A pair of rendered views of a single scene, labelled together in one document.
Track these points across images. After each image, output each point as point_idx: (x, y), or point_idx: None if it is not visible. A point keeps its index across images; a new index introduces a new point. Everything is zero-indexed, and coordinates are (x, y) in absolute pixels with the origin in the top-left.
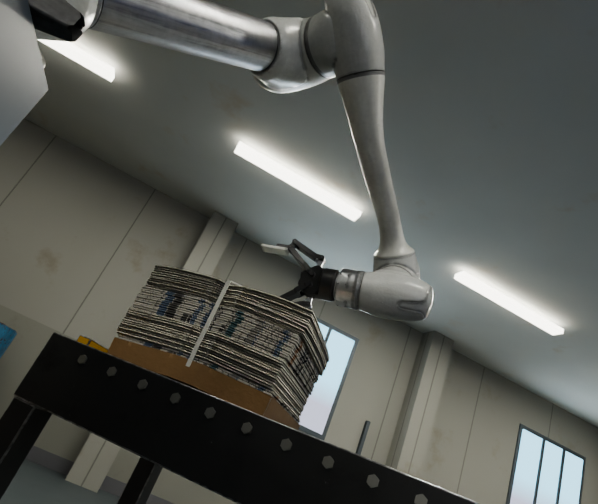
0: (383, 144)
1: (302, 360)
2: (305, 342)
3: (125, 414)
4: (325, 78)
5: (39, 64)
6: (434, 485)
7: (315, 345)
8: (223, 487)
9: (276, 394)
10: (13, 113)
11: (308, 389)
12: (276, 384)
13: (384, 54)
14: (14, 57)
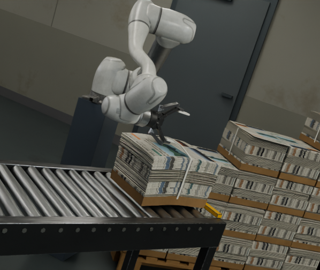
0: (129, 47)
1: (129, 156)
2: (123, 147)
3: None
4: (156, 31)
5: (99, 106)
6: (39, 162)
7: (131, 148)
8: None
9: (117, 170)
10: (100, 116)
11: (143, 175)
12: (116, 165)
13: (131, 16)
14: (92, 109)
